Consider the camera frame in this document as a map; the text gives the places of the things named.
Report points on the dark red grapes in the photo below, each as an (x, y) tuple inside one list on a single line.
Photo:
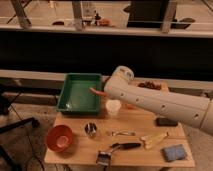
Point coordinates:
[(150, 85)]

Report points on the black handled brush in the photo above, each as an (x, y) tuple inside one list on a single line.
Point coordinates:
[(104, 157)]

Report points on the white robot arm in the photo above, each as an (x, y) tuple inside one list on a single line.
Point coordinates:
[(191, 110)]

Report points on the orange bowl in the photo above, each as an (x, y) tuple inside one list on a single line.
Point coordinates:
[(59, 138)]

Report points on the red chili pepper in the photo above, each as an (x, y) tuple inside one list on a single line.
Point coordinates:
[(99, 93)]

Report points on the white plastic cup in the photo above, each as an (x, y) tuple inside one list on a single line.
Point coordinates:
[(113, 107)]

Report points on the small metal cup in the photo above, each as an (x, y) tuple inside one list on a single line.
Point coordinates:
[(91, 130)]

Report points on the purple bowl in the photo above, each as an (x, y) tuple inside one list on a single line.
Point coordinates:
[(105, 82)]

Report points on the orange round toy fruit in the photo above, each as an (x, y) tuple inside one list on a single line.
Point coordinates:
[(129, 106)]

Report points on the green plastic tray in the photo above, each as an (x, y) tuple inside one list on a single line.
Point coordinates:
[(76, 97)]

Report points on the black phone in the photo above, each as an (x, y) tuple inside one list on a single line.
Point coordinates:
[(166, 122)]

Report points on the blue sponge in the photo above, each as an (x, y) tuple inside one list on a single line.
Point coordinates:
[(173, 153)]

